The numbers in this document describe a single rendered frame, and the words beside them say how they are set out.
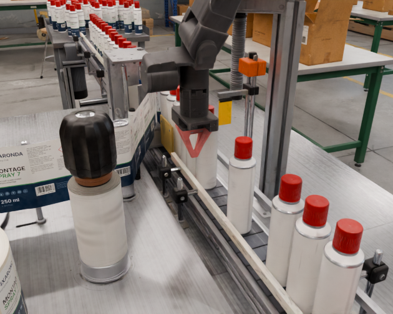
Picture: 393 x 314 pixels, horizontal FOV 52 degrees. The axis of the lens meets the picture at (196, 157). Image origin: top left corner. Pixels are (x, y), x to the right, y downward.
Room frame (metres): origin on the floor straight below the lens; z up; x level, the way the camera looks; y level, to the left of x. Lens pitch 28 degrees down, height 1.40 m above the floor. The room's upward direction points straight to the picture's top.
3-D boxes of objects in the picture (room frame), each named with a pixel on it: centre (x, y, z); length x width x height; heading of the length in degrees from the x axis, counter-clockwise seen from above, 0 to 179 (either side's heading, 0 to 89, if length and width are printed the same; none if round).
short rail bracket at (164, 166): (0.87, 0.06, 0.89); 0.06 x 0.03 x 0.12; 112
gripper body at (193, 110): (0.75, 0.00, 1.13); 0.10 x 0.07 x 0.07; 22
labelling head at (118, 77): (1.09, 0.18, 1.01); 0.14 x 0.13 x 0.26; 22
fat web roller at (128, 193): (0.79, 0.16, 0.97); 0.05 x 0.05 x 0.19
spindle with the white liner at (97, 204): (0.56, 0.17, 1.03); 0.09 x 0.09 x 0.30
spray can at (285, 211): (0.53, -0.15, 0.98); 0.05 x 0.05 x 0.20
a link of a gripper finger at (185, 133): (0.76, 0.01, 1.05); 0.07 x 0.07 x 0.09; 22
